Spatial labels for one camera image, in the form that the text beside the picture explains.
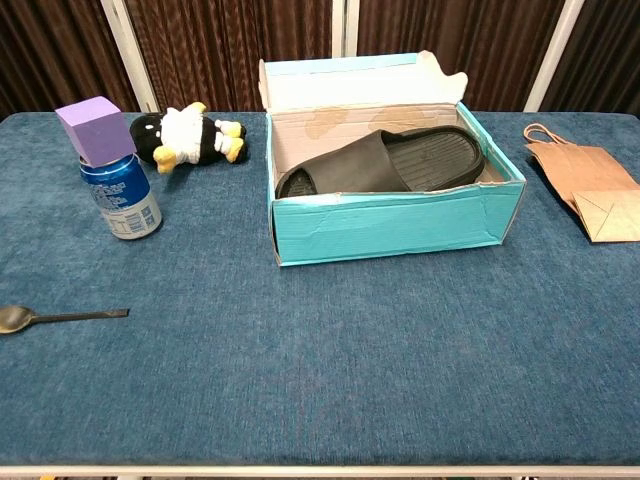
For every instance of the dark metal spoon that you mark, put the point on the dark metal spoon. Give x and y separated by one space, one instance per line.
15 320

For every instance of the white frame post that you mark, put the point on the white frame post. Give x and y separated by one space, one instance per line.
127 55
345 27
555 55

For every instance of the black rubber slipper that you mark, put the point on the black rubber slipper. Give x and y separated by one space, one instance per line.
350 165

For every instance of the blue drink can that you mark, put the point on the blue drink can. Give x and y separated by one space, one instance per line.
125 200

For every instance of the dark brown curtain panel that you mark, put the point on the dark brown curtain panel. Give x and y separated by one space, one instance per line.
450 30
50 50
240 50
605 55

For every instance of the blue table cloth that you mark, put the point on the blue table cloth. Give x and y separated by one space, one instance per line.
300 350

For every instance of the brown paper bag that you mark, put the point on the brown paper bag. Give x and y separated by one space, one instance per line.
585 170

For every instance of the light blue shoe box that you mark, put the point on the light blue shoe box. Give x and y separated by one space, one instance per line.
380 225

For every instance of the black white penguin plush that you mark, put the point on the black white penguin plush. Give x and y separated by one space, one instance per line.
185 135

